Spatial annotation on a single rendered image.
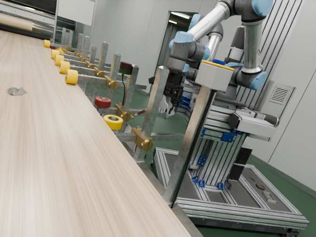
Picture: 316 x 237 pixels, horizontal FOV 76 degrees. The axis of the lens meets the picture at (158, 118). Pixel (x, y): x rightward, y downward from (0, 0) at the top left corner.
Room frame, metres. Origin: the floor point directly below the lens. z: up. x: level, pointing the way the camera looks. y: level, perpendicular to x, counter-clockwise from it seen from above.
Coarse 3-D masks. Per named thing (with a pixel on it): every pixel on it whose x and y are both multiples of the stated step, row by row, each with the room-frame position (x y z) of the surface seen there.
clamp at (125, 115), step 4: (116, 104) 1.08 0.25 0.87; (120, 108) 1.03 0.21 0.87; (120, 112) 1.00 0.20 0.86; (124, 112) 1.00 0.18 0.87; (128, 112) 1.01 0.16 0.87; (120, 116) 0.98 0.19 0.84; (124, 116) 0.98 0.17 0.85; (128, 116) 1.00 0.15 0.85; (124, 120) 0.98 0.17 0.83; (128, 120) 1.00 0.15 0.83
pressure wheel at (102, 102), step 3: (99, 96) 1.01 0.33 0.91; (96, 99) 0.96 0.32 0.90; (99, 99) 0.96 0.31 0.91; (102, 99) 0.98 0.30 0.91; (105, 99) 1.01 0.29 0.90; (108, 99) 1.01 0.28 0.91; (96, 102) 0.96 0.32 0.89; (99, 102) 0.95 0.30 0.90; (102, 102) 0.95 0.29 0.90; (105, 102) 0.96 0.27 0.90; (108, 102) 0.97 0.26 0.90; (96, 105) 0.96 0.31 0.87; (99, 105) 0.95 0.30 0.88; (102, 105) 0.95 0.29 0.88; (105, 105) 0.96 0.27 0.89; (108, 105) 0.97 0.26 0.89
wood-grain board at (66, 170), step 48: (0, 48) 1.52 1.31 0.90; (48, 48) 2.26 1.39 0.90; (0, 96) 0.68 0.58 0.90; (48, 96) 0.82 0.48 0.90; (0, 144) 0.41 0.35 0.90; (48, 144) 0.47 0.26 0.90; (96, 144) 0.54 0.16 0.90; (0, 192) 0.28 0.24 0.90; (48, 192) 0.31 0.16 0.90; (96, 192) 0.35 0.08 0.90; (144, 192) 0.39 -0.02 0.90
